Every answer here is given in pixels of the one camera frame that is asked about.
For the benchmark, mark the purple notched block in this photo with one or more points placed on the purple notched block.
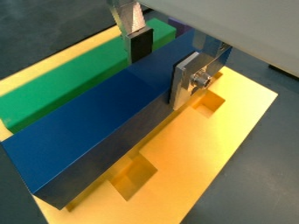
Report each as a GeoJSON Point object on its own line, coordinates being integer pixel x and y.
{"type": "Point", "coordinates": [179, 25]}

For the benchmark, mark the blue long block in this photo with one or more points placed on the blue long block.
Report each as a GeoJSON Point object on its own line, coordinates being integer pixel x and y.
{"type": "Point", "coordinates": [67, 149]}

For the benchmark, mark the green long block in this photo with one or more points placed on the green long block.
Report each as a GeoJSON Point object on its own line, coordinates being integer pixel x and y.
{"type": "Point", "coordinates": [35, 91]}

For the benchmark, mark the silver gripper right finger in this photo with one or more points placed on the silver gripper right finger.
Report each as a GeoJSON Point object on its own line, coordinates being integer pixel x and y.
{"type": "Point", "coordinates": [194, 71]}

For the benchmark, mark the yellow slotted board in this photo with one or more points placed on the yellow slotted board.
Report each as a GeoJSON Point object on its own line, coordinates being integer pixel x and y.
{"type": "Point", "coordinates": [151, 186]}

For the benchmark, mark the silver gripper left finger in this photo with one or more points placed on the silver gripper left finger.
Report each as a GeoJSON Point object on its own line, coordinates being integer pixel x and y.
{"type": "Point", "coordinates": [138, 35]}

